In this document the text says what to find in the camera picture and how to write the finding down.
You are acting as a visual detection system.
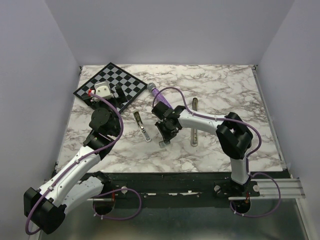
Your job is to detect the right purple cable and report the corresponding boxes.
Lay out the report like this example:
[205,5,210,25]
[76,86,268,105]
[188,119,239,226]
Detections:
[152,87,283,218]

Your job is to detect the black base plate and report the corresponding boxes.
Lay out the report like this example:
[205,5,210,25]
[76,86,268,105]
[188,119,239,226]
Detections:
[51,171,261,211]

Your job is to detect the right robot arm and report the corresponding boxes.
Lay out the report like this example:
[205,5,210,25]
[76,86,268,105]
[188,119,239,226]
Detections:
[151,102,253,196]

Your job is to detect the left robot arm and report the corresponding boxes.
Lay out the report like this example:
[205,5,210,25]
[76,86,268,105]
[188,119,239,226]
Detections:
[23,82,124,235]

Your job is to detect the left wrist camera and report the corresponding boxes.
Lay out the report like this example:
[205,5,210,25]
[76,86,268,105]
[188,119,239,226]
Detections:
[94,81,114,100]

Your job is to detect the aluminium frame rail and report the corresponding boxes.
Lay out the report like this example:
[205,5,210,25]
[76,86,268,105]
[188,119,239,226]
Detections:
[28,178,307,240]

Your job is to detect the grey green stapler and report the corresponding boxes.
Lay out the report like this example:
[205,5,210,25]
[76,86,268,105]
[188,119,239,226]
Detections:
[133,111,152,143]

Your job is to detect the black grey chessboard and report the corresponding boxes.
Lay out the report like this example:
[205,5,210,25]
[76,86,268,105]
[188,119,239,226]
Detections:
[73,62,147,113]

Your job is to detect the purple glitter microphone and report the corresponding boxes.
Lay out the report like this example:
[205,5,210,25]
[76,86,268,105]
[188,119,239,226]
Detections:
[147,82,172,108]

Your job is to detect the grey staple strips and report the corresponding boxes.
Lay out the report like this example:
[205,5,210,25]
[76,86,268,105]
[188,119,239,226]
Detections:
[159,141,171,148]

